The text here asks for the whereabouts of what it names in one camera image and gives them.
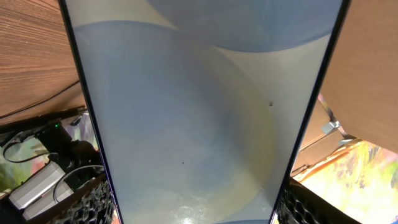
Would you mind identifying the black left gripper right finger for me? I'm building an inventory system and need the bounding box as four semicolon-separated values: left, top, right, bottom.
276;178;359;224

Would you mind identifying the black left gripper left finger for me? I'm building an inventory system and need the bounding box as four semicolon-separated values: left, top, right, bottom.
27;174;115;224

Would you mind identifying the blue Galaxy smartphone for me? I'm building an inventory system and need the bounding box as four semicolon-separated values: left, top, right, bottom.
59;0;349;223

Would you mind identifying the metal table clamp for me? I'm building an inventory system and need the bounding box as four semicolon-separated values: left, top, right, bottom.
318;93;357;146

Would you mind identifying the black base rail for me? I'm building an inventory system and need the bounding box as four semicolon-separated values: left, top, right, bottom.
1;106;87;134

